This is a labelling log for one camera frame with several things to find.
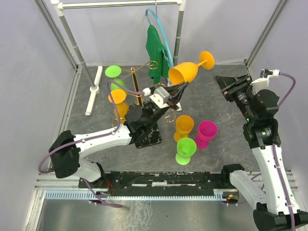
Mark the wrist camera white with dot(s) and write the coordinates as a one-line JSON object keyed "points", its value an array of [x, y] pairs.
{"points": [[158, 95], [263, 81]]}

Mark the lime green wine glass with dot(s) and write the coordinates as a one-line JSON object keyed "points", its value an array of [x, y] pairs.
{"points": [[113, 72]]}

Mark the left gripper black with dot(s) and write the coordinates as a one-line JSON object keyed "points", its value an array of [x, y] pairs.
{"points": [[175, 91]]}

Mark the silver white clothes rail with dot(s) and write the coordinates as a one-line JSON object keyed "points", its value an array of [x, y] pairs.
{"points": [[95, 82]]}

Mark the teal wire clothes hanger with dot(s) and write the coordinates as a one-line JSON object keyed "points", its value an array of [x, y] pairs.
{"points": [[169, 57]]}

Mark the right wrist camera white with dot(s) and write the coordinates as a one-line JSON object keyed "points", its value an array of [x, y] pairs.
{"points": [[263, 81]]}

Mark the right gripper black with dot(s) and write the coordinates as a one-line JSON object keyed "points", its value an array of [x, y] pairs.
{"points": [[227, 83]]}

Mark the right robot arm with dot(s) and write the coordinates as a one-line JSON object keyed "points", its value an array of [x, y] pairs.
{"points": [[274, 208]]}

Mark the pink wine glass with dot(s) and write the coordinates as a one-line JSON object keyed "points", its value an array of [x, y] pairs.
{"points": [[207, 130]]}

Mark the orange wine glass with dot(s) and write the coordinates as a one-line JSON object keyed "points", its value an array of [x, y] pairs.
{"points": [[184, 125], [119, 97], [187, 71]]}

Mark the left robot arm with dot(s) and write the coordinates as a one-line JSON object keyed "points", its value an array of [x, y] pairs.
{"points": [[68, 152]]}

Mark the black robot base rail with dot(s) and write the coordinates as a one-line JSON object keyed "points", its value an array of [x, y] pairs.
{"points": [[162, 184]]}

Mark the light blue cable duct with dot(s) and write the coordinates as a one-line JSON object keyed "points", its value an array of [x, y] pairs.
{"points": [[87, 195]]}

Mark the green cloth on hanger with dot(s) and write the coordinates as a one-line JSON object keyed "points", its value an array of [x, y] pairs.
{"points": [[158, 54]]}

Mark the gold wine glass rack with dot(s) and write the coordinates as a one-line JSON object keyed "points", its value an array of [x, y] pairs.
{"points": [[146, 139]]}

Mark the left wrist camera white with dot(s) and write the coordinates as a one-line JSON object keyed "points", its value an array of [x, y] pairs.
{"points": [[158, 95]]}

